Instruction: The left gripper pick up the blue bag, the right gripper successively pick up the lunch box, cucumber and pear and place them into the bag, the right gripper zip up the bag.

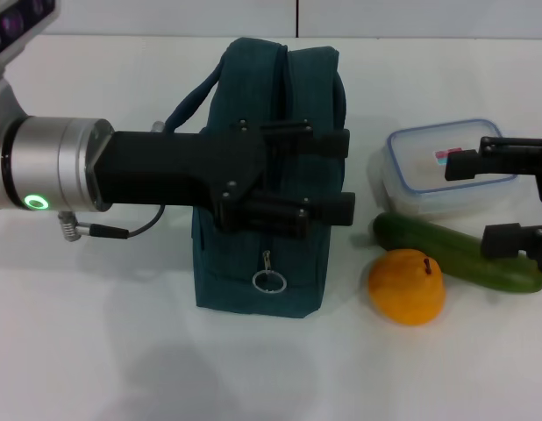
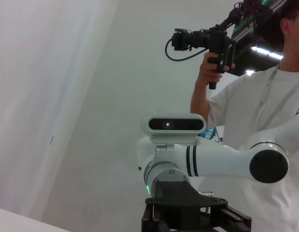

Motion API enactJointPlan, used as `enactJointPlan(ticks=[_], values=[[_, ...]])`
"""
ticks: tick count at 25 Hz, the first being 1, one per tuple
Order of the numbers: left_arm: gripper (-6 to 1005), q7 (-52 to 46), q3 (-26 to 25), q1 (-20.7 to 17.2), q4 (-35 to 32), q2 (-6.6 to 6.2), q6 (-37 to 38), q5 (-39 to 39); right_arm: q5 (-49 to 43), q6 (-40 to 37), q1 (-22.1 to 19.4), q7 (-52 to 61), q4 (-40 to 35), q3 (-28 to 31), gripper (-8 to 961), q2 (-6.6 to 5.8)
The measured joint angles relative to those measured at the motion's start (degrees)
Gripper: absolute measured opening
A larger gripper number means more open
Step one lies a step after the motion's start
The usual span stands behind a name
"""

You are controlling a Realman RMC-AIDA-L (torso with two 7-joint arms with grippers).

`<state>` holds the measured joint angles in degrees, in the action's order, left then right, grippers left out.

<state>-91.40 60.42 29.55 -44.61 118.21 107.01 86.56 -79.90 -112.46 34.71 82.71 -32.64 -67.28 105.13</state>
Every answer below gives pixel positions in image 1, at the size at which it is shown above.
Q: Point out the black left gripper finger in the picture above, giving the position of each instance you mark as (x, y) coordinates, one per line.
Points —
(271, 217)
(328, 142)

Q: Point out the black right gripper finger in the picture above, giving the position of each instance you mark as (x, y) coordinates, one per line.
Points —
(461, 166)
(501, 241)

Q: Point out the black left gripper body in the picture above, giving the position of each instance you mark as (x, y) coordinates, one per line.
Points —
(174, 166)

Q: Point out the clear container with blue lid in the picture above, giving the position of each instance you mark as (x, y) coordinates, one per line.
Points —
(420, 149)

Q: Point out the teal insulated lunch bag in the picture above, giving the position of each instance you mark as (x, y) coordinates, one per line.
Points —
(306, 79)

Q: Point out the green cucumber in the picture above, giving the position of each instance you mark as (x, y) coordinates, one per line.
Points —
(429, 241)

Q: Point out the orange yellow pear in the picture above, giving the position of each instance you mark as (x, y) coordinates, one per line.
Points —
(402, 289)

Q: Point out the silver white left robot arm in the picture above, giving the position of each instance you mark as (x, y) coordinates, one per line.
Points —
(56, 162)

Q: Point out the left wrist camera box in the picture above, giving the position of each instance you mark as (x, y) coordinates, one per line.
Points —
(21, 22)

